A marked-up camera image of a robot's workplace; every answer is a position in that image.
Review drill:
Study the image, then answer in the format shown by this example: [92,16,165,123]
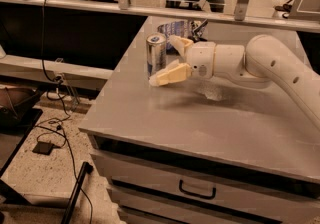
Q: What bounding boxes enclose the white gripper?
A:
[149,35,216,87]

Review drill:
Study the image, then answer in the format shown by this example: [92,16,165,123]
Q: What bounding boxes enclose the silver blue redbull can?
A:
[146,33,166,77]

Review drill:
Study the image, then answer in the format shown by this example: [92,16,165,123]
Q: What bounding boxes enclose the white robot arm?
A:
[149,35,320,128]

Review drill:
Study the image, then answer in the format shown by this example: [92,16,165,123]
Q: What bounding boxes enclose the blue crumpled chip bag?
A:
[157,20,208,42]

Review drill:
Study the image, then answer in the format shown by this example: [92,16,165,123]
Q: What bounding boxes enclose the grey drawer cabinet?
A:
[80,17,320,224]

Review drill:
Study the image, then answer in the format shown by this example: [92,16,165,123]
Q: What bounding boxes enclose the black object on ledge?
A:
[274,0,293,19]

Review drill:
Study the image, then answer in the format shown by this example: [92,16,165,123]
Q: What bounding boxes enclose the grey metal railing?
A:
[0,0,320,33]

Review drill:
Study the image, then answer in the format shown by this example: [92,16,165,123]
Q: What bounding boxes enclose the black metal stand leg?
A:
[60,162,93,224]

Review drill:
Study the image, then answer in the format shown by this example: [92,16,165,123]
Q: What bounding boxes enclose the black power adapter box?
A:
[32,141,54,155]

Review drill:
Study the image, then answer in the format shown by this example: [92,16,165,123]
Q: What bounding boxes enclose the black drawer handle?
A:
[178,179,216,200]

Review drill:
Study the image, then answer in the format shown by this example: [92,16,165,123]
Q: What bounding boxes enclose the black floor cable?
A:
[33,0,94,224]

